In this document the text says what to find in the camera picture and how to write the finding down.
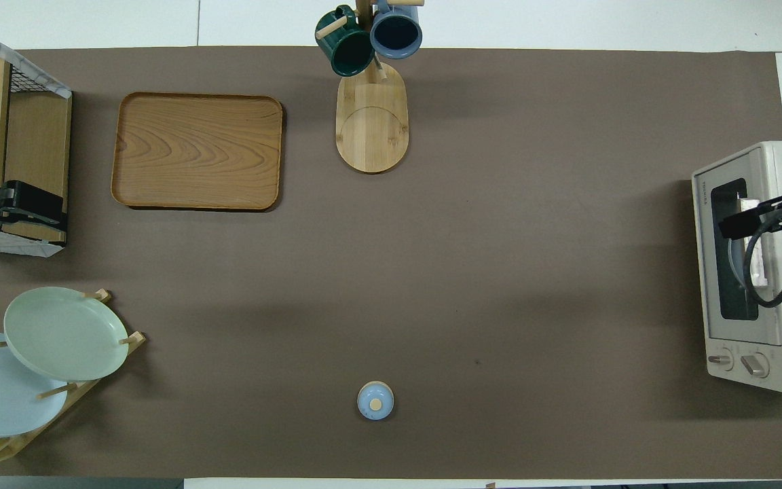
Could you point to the light blue round plate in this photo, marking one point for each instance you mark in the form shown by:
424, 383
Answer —
736, 261

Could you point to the pale green plate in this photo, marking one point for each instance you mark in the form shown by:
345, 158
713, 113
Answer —
65, 333

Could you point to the wooden plate rack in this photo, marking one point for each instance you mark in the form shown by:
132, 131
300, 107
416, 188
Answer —
136, 341

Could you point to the wooden serving tray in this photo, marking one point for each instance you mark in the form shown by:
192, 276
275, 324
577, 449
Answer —
194, 149

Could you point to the brown table mat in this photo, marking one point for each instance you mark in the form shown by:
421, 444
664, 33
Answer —
499, 238

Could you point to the dark green mug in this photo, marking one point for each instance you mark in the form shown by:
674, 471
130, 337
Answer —
343, 51

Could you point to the wooden mug tree stand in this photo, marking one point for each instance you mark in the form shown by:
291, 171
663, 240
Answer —
372, 129

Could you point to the blue mug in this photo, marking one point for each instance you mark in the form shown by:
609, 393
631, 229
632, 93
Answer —
396, 30

